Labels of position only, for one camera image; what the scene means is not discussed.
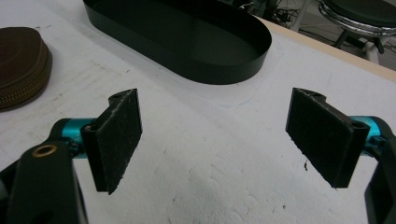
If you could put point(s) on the black oval tray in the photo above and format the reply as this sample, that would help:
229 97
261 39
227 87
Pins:
190 37

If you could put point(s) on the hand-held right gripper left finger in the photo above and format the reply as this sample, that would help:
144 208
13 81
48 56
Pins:
116 140

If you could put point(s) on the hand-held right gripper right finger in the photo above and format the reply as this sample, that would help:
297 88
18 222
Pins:
323 137

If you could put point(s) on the brown round zipper pouch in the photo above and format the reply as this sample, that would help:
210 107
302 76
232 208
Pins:
21 67

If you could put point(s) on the chrome stool with dark seat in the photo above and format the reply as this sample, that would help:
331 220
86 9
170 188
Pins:
361 18

